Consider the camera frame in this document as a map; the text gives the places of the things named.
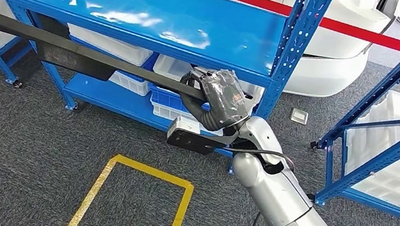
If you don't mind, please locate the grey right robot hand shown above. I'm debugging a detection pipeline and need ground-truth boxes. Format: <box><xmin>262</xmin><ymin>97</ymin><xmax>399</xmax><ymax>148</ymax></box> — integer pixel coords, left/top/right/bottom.
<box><xmin>172</xmin><ymin>61</ymin><xmax>257</xmax><ymax>138</ymax></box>

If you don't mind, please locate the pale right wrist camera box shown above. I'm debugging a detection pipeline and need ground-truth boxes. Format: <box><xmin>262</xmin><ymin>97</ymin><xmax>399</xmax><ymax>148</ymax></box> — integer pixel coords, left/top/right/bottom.
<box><xmin>168</xmin><ymin>115</ymin><xmax>204</xmax><ymax>138</ymax></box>

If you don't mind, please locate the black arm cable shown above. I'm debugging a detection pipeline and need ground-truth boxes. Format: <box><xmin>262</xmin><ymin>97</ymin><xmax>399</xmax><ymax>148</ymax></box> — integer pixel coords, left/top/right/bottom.
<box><xmin>205</xmin><ymin>142</ymin><xmax>307</xmax><ymax>226</ymax></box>

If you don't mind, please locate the blue plastic crate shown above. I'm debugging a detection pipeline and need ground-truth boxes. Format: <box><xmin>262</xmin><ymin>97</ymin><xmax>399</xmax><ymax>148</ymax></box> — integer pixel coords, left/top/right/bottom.
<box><xmin>65</xmin><ymin>36</ymin><xmax>160</xmax><ymax>85</ymax></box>
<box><xmin>145</xmin><ymin>82</ymin><xmax>214</xmax><ymax>116</ymax></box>

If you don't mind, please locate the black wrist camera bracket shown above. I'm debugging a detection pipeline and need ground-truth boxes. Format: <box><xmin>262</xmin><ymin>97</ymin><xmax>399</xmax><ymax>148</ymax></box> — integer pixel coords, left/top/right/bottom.
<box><xmin>165</xmin><ymin>125</ymin><xmax>245</xmax><ymax>162</ymax></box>

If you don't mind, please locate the grey floor outlet plate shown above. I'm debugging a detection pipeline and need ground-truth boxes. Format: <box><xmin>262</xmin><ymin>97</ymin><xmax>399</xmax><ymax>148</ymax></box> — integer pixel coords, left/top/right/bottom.
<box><xmin>289</xmin><ymin>107</ymin><xmax>310</xmax><ymax>126</ymax></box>

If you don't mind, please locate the long black plastic part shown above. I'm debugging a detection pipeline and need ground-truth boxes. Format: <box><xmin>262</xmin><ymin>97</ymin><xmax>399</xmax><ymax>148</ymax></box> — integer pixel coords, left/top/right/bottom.
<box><xmin>0</xmin><ymin>5</ymin><xmax>217</xmax><ymax>102</ymax></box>

